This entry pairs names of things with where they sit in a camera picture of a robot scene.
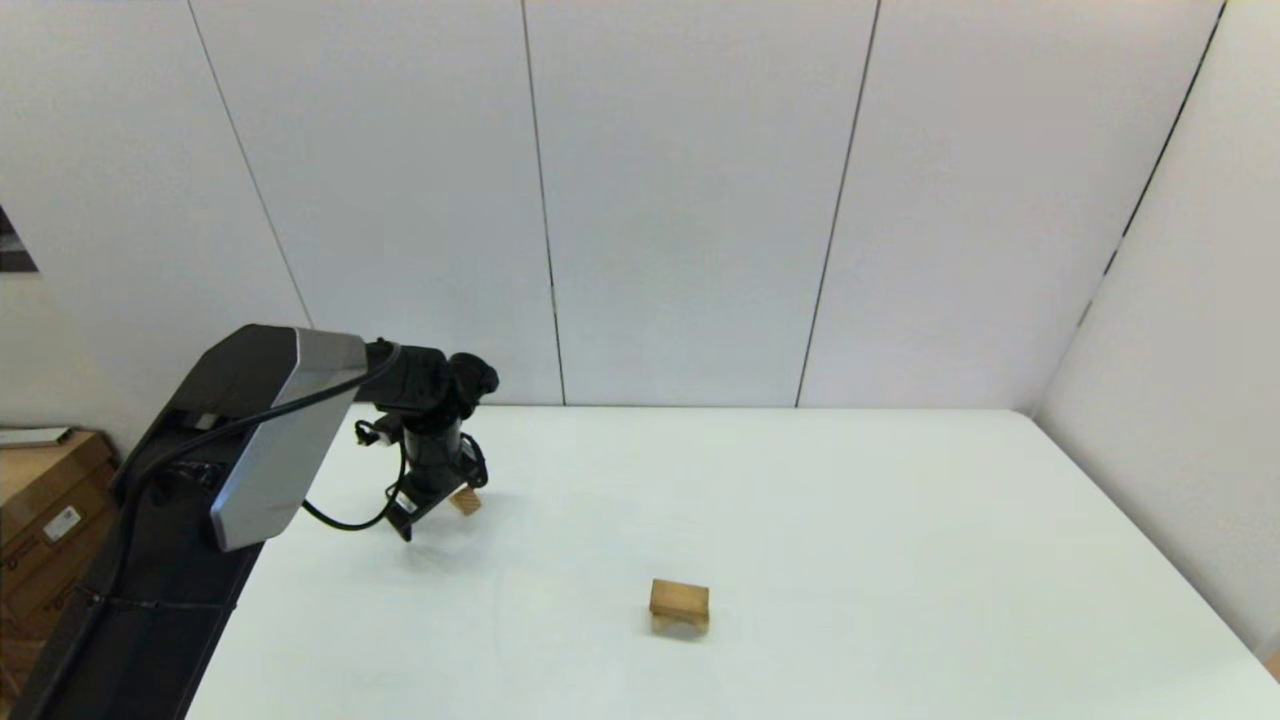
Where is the brown cardboard box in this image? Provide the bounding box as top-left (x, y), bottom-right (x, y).
top-left (0, 520), bottom-right (106, 651)
top-left (0, 432), bottom-right (123, 581)

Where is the dark wall picture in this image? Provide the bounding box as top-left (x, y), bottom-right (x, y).
top-left (0, 205), bottom-right (39, 273)

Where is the rectangular wooden building block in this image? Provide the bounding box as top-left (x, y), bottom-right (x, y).
top-left (650, 578), bottom-right (710, 616)

